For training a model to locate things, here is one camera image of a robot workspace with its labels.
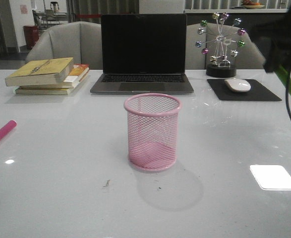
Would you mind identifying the grey open laptop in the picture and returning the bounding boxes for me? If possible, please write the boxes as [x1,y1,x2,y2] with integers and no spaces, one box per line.
[90,13,194,95]

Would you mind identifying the ferris wheel desk ornament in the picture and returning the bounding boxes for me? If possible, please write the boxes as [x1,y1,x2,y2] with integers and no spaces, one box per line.
[195,12,246,78]

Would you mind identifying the pink marker pen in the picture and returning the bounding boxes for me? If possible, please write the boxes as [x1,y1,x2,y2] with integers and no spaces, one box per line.
[0,120,17,141]

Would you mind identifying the orange middle book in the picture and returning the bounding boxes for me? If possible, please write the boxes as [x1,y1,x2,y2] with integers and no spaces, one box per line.
[21,64,89,89]

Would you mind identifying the red trash bin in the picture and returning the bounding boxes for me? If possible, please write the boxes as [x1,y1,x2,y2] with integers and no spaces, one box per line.
[23,25,39,50]

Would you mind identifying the yellow top book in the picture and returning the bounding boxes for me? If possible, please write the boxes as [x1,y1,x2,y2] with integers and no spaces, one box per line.
[5,58,74,86]

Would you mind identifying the grey armchair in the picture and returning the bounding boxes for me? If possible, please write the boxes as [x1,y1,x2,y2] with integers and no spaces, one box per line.
[185,23,265,69]
[26,21,103,69]

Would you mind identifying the white computer mouse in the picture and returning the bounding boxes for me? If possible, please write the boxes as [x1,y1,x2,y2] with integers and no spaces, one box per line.
[224,78,251,93]

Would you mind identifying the fruit bowl on counter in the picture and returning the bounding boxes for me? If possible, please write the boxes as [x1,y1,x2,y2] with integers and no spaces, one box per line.
[241,0,265,9]

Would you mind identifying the pink mesh pen holder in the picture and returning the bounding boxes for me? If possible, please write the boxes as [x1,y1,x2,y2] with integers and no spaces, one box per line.
[123,93,181,171]

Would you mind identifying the black mouse pad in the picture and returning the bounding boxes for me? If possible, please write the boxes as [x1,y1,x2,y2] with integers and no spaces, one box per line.
[207,79,281,102]

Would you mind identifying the grey left armchair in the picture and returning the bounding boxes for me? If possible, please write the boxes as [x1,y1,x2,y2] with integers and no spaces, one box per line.
[26,21,103,69]

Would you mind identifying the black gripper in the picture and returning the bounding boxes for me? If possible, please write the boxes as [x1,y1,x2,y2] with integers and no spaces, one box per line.
[251,7,291,72]

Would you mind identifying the white bottom book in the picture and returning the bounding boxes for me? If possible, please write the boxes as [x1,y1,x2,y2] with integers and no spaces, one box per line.
[14,74,90,96]

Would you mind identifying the grey right armchair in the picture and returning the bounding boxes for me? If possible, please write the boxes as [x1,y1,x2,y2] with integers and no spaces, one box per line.
[185,23,265,69]

